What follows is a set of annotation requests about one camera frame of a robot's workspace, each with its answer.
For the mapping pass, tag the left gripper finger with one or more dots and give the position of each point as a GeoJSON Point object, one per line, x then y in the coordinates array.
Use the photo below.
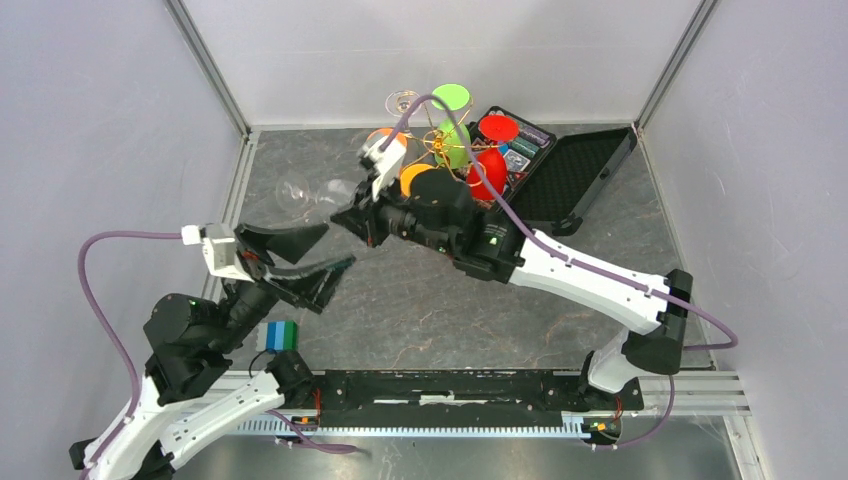
{"type": "Point", "coordinates": [290, 244]}
{"type": "Point", "coordinates": [310, 287]}

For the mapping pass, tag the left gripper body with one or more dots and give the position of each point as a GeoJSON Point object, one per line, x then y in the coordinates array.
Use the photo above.
{"type": "Point", "coordinates": [255, 282]}

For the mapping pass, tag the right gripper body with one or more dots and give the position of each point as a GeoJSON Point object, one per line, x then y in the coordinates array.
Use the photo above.
{"type": "Point", "coordinates": [386, 219]}

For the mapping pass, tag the clear wine glass front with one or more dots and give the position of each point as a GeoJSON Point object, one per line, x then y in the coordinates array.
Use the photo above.
{"type": "Point", "coordinates": [300, 202]}

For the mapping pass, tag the clear wine glass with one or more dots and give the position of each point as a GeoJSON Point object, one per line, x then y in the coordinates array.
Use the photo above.
{"type": "Point", "coordinates": [399, 102]}
{"type": "Point", "coordinates": [300, 202]}

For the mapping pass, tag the yellow wine glass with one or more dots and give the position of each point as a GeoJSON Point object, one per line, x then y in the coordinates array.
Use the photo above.
{"type": "Point", "coordinates": [409, 173]}

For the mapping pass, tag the red wine glass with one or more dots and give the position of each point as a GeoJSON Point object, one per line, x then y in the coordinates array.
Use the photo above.
{"type": "Point", "coordinates": [495, 131]}

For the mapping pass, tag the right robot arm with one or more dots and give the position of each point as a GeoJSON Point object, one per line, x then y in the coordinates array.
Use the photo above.
{"type": "Point", "coordinates": [439, 212]}

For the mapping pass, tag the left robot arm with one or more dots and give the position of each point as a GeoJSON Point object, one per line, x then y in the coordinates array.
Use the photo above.
{"type": "Point", "coordinates": [161, 427]}

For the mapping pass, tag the orange wine glass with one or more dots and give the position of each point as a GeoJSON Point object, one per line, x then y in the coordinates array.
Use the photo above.
{"type": "Point", "coordinates": [378, 136]}

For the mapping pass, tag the green wine glass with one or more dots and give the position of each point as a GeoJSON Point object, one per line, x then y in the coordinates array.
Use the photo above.
{"type": "Point", "coordinates": [447, 145]}

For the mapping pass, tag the clear wine glass back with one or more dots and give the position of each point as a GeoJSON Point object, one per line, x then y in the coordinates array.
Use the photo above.
{"type": "Point", "coordinates": [399, 102]}

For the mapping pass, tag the blue green block stack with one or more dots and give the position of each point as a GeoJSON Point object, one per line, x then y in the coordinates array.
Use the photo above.
{"type": "Point", "coordinates": [277, 336]}

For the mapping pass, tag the black poker chip case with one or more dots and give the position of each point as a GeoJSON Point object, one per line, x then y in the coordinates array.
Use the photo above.
{"type": "Point", "coordinates": [553, 180]}

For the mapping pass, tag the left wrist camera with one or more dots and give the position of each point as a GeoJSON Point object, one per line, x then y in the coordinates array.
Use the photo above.
{"type": "Point", "coordinates": [219, 247]}

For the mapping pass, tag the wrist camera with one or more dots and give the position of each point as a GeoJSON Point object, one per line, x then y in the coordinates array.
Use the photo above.
{"type": "Point", "coordinates": [219, 247]}
{"type": "Point", "coordinates": [383, 166]}

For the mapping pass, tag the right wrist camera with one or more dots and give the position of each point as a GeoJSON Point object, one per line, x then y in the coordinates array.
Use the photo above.
{"type": "Point", "coordinates": [383, 166]}

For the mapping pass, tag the gold wire glass rack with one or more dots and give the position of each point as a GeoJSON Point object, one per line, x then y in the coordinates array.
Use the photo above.
{"type": "Point", "coordinates": [420, 143]}

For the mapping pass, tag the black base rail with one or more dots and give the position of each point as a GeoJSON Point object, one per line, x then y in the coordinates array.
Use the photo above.
{"type": "Point", "coordinates": [443, 403]}

